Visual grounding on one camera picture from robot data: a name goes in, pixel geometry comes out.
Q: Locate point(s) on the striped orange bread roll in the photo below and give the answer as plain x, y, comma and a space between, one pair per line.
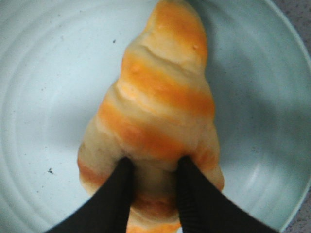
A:
160, 109

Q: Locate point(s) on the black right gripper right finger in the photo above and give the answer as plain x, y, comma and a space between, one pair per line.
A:
204, 209

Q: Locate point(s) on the light green round plate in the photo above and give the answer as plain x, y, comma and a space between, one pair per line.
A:
59, 57

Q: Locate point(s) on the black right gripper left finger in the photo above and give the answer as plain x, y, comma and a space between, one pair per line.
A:
107, 211

